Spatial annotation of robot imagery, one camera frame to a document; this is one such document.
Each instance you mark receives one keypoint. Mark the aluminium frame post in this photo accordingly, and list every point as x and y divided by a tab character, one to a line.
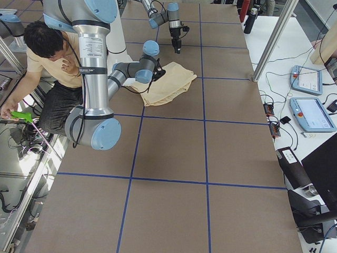
275	36

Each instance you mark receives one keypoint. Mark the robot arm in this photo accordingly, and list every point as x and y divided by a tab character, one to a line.
159	15
93	123

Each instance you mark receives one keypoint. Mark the beige long-sleeve printed shirt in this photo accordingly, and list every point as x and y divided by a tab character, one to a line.
174	82

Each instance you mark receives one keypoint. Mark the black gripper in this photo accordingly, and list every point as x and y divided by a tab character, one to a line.
158	74
174	33

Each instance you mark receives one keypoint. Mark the brown table mat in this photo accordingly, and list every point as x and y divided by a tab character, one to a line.
198	174

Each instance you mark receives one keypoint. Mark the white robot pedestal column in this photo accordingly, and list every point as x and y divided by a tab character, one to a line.
115	42

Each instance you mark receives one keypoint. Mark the black monitor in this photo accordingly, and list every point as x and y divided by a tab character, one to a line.
320	166

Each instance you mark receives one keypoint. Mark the blue teach pendant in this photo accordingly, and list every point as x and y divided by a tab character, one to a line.
306	80
311	115

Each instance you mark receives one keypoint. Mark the black water bottle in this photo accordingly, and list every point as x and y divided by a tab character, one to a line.
250	20

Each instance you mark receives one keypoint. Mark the near blue teach pendant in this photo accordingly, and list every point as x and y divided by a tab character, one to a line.
311	115

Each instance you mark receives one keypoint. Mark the far blue teach pendant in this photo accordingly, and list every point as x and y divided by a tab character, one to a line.
306	80

